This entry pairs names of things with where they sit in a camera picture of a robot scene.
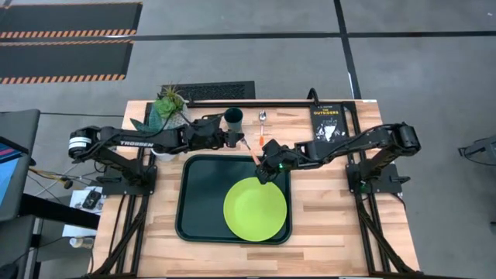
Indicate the dark green tray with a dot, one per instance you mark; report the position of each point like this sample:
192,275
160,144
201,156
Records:
201,193

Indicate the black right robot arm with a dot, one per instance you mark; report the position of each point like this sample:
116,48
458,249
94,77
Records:
387,135

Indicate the dark green cup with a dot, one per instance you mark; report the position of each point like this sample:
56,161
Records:
233,116

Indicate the black paperback book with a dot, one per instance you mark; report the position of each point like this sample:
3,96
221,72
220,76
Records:
327,120

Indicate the black hazard-striped floor mat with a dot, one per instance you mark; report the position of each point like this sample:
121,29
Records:
69,17
62,60

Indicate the white paper sheet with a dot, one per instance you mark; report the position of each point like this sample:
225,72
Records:
77,197

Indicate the clear plastic bottle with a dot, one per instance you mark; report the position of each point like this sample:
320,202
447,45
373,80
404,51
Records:
81,242

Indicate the black floor grate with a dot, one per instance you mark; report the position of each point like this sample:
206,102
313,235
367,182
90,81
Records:
209,91

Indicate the lime green plate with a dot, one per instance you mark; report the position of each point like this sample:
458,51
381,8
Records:
253,211

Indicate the succulent in patterned pot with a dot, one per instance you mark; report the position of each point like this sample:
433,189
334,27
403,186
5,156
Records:
166,106

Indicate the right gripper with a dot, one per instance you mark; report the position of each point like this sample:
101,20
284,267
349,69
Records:
277,155

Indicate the black clamp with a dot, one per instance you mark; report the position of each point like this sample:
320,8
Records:
312,93

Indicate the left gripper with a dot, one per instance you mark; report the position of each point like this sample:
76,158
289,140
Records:
205,135

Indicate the small black device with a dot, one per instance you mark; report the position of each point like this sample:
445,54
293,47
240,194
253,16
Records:
91,199

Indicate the black desk bar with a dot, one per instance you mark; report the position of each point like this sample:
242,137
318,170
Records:
58,211

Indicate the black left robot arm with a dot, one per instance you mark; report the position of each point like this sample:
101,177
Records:
135,142

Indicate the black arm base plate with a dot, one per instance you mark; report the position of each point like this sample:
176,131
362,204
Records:
387,186
116,188

